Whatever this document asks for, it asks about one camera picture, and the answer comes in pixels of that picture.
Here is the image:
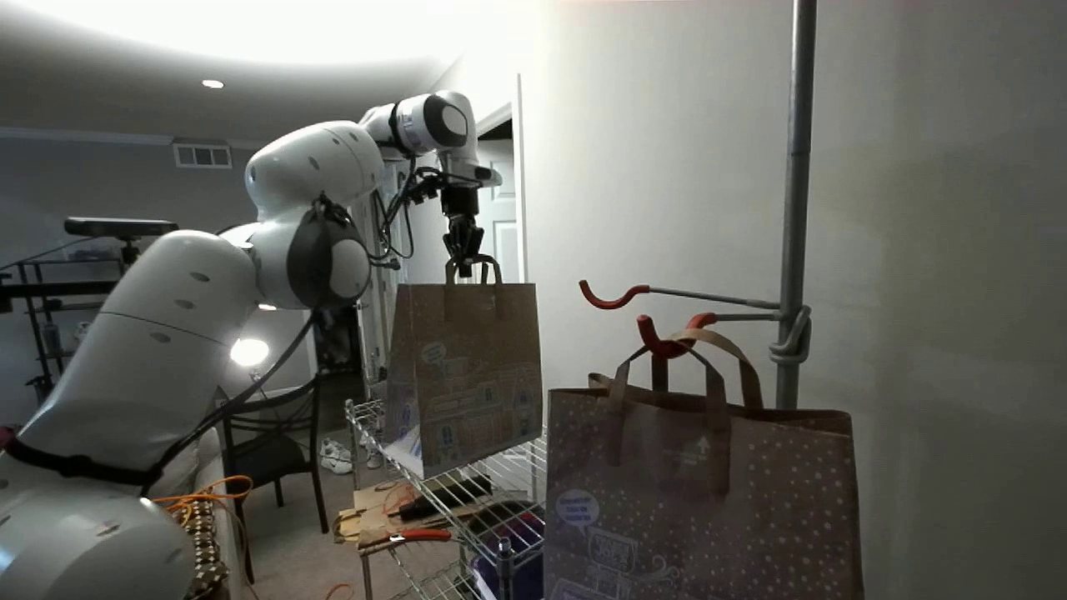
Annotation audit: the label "dotted brown paper bag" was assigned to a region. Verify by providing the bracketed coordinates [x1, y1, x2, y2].
[544, 369, 863, 600]

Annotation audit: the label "grey metal pole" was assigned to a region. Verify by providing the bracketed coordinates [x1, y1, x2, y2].
[773, 0, 816, 411]

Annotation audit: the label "orange handled tool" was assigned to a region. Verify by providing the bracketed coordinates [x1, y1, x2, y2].
[355, 527, 453, 552]

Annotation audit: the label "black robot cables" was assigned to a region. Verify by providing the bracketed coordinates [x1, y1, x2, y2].
[0, 162, 447, 492]

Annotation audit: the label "blue plastic bin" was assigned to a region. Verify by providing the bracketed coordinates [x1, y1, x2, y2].
[470, 533, 544, 600]

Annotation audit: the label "orange tipped hanger hook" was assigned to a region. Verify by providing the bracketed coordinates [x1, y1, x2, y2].
[635, 313, 776, 361]

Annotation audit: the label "round floor lamp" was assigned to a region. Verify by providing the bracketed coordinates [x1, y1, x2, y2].
[228, 337, 272, 377]

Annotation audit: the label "black chair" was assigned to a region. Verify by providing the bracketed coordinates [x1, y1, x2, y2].
[221, 380, 330, 530]

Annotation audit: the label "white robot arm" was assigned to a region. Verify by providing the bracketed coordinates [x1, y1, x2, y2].
[0, 91, 484, 600]

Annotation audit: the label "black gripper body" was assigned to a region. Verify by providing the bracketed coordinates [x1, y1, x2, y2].
[413, 167, 504, 276]

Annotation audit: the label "orange extension cable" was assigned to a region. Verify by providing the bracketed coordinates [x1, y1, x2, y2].
[154, 470, 260, 527]

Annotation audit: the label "cardboard pieces on floor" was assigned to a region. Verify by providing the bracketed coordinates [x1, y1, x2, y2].
[337, 480, 415, 546]

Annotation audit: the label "white wire shelf rack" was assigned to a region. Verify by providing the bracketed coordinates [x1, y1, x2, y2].
[345, 403, 547, 600]

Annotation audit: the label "black metal shelf unit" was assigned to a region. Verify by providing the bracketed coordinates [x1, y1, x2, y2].
[0, 215, 172, 403]

